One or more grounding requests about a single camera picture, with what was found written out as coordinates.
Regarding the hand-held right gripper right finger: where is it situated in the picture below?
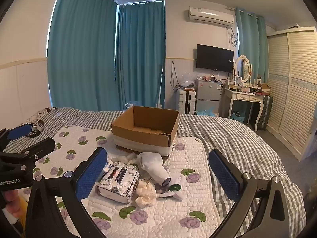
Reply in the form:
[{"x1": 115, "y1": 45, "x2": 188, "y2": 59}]
[{"x1": 208, "y1": 149, "x2": 292, "y2": 238}]

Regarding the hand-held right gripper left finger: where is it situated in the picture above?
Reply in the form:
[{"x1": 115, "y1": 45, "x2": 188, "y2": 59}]
[{"x1": 25, "y1": 147, "x2": 117, "y2": 238}]

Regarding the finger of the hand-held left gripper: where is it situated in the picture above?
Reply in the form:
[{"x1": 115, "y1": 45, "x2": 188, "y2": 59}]
[
  {"x1": 0, "y1": 125, "x2": 33, "y2": 145},
  {"x1": 0, "y1": 137, "x2": 56, "y2": 170}
]

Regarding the floral tissue pack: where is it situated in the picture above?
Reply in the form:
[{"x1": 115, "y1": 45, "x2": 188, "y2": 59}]
[{"x1": 97, "y1": 162, "x2": 140, "y2": 204}]

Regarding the white sock with dark print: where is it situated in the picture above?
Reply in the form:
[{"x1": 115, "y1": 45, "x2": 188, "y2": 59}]
[{"x1": 158, "y1": 175, "x2": 189, "y2": 201}]

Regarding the cream cloth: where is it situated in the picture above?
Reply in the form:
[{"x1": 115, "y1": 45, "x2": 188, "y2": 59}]
[{"x1": 134, "y1": 179, "x2": 157, "y2": 207}]

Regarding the brown cardboard box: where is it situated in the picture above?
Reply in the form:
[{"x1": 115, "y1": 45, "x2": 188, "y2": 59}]
[{"x1": 111, "y1": 106, "x2": 180, "y2": 157}]

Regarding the plain white sock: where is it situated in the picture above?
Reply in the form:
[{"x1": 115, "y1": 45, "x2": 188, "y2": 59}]
[{"x1": 137, "y1": 152, "x2": 171, "y2": 186}]

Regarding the person's left hand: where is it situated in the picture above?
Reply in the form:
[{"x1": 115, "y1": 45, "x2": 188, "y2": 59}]
[{"x1": 0, "y1": 190, "x2": 23, "y2": 228}]

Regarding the black and white plush toy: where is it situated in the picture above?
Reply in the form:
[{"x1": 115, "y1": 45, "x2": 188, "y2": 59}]
[{"x1": 26, "y1": 120, "x2": 46, "y2": 137}]

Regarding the patterned pillow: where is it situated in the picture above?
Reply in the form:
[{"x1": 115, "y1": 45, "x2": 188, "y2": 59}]
[{"x1": 26, "y1": 107, "x2": 58, "y2": 125}]

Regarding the white crumpled tissue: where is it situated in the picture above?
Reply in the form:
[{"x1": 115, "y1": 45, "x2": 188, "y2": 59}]
[{"x1": 111, "y1": 153, "x2": 137, "y2": 164}]

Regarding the blue basket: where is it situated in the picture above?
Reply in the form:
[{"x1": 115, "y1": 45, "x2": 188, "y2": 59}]
[{"x1": 230, "y1": 110, "x2": 245, "y2": 123}]

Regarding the blue plastic bag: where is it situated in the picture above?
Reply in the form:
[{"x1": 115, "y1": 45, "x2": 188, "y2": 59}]
[{"x1": 196, "y1": 107, "x2": 215, "y2": 116}]

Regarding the floral quilted mat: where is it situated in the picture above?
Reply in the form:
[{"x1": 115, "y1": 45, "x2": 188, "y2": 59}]
[{"x1": 22, "y1": 125, "x2": 222, "y2": 238}]

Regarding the dark suitcase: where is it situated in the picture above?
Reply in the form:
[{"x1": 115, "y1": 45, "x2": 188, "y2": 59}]
[{"x1": 256, "y1": 95, "x2": 273, "y2": 132}]

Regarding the white dressing table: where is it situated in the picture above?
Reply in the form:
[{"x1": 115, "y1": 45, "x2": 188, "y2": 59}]
[{"x1": 224, "y1": 87, "x2": 265, "y2": 132}]

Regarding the white suitcase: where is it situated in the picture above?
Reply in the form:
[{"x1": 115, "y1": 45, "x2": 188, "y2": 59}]
[{"x1": 177, "y1": 89, "x2": 197, "y2": 114}]

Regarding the grey drawer cabinet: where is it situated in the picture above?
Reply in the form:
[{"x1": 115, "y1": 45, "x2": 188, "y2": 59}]
[{"x1": 195, "y1": 79, "x2": 222, "y2": 114}]

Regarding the wide teal curtain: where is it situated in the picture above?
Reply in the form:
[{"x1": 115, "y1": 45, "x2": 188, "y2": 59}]
[{"x1": 47, "y1": 0, "x2": 120, "y2": 112}]

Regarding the clear plastic bag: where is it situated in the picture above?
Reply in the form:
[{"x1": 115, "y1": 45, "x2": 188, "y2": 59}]
[{"x1": 180, "y1": 72, "x2": 196, "y2": 88}]

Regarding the oval white vanity mirror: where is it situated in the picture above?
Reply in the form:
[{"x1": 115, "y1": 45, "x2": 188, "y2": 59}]
[{"x1": 234, "y1": 55, "x2": 251, "y2": 83}]

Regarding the cream louvred wardrobe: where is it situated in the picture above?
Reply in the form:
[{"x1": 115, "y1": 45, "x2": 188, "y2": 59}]
[{"x1": 266, "y1": 27, "x2": 317, "y2": 161}]

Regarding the medium teal curtain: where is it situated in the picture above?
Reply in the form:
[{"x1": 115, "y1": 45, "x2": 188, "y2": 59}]
[{"x1": 114, "y1": 0, "x2": 166, "y2": 110}]

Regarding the narrow teal curtain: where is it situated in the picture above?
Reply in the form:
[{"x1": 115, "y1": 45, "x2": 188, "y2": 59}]
[{"x1": 235, "y1": 7, "x2": 269, "y2": 85}]

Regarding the white air conditioner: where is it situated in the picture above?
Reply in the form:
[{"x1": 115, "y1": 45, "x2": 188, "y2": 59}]
[{"x1": 188, "y1": 6, "x2": 234, "y2": 28}]

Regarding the black hanging cable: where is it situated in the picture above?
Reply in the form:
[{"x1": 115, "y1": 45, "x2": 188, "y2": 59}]
[{"x1": 171, "y1": 61, "x2": 180, "y2": 90}]

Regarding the black wall television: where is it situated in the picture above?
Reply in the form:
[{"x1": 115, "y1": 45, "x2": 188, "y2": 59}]
[{"x1": 196, "y1": 44, "x2": 234, "y2": 73}]

